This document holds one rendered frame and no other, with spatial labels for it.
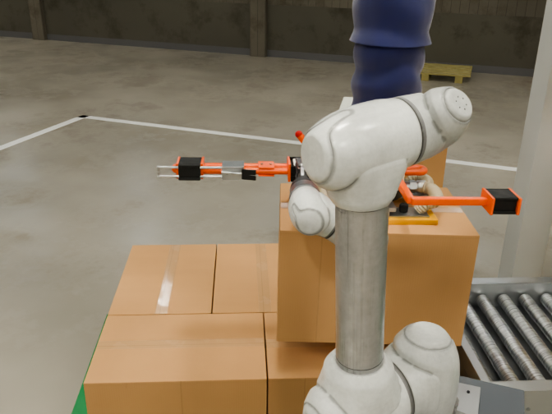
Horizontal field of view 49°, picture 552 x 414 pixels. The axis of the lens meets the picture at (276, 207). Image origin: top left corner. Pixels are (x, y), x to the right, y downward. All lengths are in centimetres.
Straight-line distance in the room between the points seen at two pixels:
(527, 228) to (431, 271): 150
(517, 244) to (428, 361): 205
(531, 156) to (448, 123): 216
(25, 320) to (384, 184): 275
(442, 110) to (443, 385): 65
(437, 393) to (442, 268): 58
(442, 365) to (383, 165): 55
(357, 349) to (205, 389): 93
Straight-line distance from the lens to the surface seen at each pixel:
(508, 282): 270
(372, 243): 114
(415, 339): 144
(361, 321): 123
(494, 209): 182
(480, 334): 243
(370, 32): 181
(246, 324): 235
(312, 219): 157
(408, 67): 184
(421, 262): 193
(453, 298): 202
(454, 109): 112
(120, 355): 224
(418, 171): 200
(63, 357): 323
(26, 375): 317
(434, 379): 145
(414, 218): 193
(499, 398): 181
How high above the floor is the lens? 185
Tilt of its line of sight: 23 degrees down
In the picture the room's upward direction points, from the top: 1 degrees clockwise
